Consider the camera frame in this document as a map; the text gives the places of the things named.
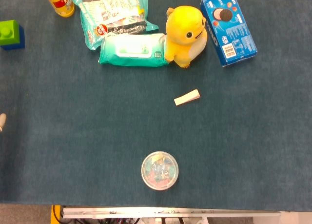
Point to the round clear container of clips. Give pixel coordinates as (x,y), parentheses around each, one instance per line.
(159,170)

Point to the orange juice bottle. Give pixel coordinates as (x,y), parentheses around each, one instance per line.
(61,2)

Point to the pink eraser block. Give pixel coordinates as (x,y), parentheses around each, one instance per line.
(187,97)

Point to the teal snack bag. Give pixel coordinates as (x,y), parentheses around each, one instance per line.
(114,13)

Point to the yellow plush toy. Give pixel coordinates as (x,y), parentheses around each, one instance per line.
(181,24)

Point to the teal wet wipes pack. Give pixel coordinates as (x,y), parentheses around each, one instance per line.
(132,49)

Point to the yellow frame post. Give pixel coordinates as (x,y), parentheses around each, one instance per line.
(55,214)

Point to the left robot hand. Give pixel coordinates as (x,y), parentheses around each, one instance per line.
(2,120)

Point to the aluminium frame rail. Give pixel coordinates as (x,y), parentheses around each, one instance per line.
(170,212)

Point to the green and blue toy block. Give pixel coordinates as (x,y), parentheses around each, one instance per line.
(9,33)

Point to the blue Oreo cookie box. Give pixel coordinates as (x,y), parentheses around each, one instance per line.
(231,36)

